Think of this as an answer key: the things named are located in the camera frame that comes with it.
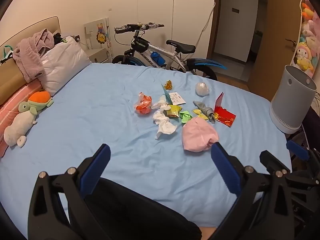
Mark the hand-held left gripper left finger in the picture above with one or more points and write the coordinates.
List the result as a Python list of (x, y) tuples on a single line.
[(96, 167)]

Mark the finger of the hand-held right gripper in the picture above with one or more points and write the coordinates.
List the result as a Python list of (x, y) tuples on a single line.
[(296, 148), (271, 158)]

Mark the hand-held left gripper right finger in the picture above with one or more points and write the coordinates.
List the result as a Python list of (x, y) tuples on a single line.
[(225, 167)]

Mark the pink cloth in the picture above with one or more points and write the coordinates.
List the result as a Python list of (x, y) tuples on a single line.
[(197, 135)]

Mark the red and gold envelope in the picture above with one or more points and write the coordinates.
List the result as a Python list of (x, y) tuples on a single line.
[(225, 117)]

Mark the grey sock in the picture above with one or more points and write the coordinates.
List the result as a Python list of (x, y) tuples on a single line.
[(206, 111)]

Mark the green yellow hair bows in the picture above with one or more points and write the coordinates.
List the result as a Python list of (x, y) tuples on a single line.
[(197, 112)]

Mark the green paper scrap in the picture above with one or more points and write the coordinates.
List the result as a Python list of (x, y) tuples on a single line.
[(185, 117)]

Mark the red card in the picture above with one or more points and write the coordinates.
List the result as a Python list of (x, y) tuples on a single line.
[(220, 101)]

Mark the large white tissue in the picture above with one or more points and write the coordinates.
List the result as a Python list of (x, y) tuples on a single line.
[(165, 125)]

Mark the yellow snack packet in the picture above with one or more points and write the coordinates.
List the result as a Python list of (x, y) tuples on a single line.
[(174, 110)]

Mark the orange plastic bag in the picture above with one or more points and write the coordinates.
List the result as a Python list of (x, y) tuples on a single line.
[(143, 105)]

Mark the clear plastic wrap ball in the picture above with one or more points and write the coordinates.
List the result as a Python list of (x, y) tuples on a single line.
[(202, 88)]

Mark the white instruction card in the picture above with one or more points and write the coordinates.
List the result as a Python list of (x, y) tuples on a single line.
[(177, 98)]

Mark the teal card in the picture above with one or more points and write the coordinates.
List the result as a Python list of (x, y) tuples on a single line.
[(166, 93)]

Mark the yellow rubber bands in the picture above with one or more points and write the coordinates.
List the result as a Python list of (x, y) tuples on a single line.
[(169, 85)]

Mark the light blue bed sheet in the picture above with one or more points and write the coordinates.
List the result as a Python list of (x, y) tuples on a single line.
[(100, 120)]

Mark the person's leg in black pants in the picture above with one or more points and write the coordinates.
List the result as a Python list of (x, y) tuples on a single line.
[(137, 210)]

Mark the turtle plush toy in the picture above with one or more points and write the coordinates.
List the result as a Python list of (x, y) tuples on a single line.
[(20, 122)]

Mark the bundle of plush toys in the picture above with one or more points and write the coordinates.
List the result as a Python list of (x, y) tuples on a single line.
[(306, 45)]

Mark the pink striped pillow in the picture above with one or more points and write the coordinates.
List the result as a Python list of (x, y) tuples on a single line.
[(15, 100)]

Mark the white pillow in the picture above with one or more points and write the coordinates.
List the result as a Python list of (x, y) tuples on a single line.
[(62, 65)]

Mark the wooden door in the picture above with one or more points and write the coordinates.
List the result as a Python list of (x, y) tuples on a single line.
[(275, 42)]

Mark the white nightstand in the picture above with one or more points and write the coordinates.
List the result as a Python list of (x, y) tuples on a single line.
[(98, 55)]

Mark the white and blue bicycle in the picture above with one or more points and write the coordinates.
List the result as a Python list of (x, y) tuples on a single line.
[(175, 55)]

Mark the blue water bottle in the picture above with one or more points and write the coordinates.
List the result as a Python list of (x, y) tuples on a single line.
[(157, 58)]

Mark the mauve fleece garment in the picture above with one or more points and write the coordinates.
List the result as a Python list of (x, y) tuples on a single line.
[(27, 55)]

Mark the black bag with green charm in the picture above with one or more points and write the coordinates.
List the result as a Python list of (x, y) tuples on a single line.
[(58, 38)]

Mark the white board with lion sticker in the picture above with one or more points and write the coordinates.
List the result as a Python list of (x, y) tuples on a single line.
[(97, 32)]

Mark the beige headboard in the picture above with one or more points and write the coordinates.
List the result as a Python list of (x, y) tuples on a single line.
[(30, 30)]

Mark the white wardrobe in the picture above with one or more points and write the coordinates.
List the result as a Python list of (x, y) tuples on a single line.
[(162, 5)]

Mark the wall socket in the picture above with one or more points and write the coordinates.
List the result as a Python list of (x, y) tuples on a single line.
[(77, 38)]

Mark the black bicycle frame bag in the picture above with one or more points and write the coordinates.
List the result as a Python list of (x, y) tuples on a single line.
[(140, 43)]

